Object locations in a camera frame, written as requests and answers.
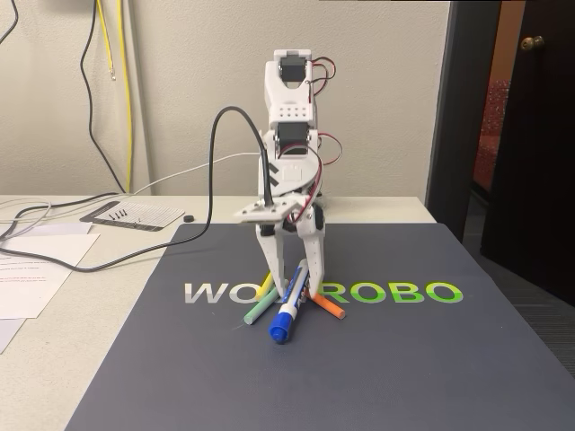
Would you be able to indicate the blue dry erase marker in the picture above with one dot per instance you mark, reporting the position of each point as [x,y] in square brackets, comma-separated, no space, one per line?
[284,321]

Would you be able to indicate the yellow chalk stick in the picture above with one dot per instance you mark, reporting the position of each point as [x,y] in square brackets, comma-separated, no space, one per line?
[267,285]

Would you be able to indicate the green chalk stick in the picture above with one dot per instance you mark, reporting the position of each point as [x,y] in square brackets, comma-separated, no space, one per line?
[260,307]

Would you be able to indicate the orange chalk stick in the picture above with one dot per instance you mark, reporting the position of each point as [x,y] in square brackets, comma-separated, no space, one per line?
[330,307]

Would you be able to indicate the grey mat with logo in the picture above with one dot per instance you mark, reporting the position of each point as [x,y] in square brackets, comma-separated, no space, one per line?
[359,372]

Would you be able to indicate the white grid screw card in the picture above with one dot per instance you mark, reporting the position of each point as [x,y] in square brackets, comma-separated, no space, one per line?
[148,213]

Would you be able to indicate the red textured object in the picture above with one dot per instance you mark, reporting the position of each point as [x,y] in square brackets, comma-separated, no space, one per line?
[492,130]

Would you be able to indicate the small white paper sheet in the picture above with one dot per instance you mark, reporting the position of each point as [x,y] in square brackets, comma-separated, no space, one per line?
[67,229]

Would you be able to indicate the dark brown door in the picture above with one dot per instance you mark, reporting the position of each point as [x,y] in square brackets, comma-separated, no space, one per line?
[539,157]

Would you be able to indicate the printed white paper sheet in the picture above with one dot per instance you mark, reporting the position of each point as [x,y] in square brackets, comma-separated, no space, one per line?
[31,287]

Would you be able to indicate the pale grey paper sheet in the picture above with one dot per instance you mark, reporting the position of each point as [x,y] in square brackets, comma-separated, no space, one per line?
[9,334]

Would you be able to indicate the brass door knob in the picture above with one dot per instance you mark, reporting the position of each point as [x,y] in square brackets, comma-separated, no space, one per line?
[532,43]

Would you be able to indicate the white camera box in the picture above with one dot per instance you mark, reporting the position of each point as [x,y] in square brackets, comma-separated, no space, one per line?
[265,211]

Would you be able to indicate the dark door frame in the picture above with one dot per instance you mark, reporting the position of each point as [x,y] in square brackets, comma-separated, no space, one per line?
[458,112]

